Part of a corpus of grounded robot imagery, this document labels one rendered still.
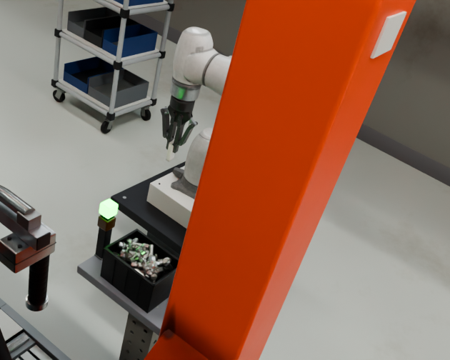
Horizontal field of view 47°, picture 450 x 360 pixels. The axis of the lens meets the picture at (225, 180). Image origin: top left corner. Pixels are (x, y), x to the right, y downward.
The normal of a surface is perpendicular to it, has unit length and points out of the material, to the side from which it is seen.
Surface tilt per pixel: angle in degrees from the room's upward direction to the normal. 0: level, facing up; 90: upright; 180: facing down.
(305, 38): 90
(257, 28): 90
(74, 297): 0
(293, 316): 0
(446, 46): 90
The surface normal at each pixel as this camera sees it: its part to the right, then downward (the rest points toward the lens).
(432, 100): -0.58, 0.33
